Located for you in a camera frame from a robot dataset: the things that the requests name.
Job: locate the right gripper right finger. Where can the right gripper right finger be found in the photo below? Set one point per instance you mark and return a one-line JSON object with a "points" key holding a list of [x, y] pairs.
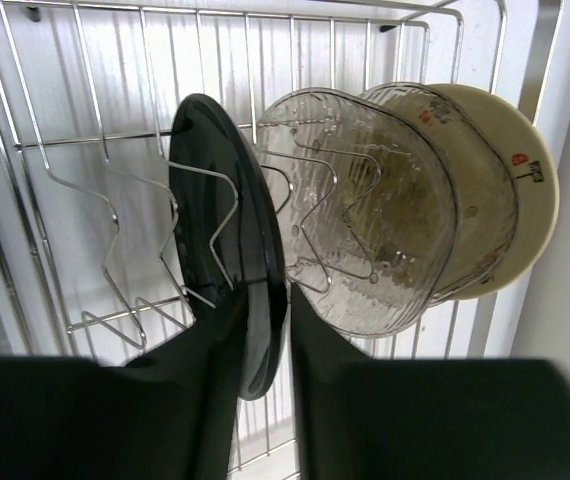
{"points": [[358, 417]]}

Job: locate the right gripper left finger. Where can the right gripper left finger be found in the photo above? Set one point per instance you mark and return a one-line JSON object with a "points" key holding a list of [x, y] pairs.
{"points": [[168, 414]]}

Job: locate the black round plate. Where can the black round plate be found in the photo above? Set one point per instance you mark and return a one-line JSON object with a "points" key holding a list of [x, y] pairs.
{"points": [[227, 233]]}

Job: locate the beige printed plate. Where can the beige printed plate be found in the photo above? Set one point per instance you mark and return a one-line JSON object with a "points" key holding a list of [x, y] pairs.
{"points": [[532, 167]]}

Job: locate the chrome wire dish rack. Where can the chrome wire dish rack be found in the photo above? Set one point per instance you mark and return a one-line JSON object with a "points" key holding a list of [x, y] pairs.
{"points": [[89, 266]]}

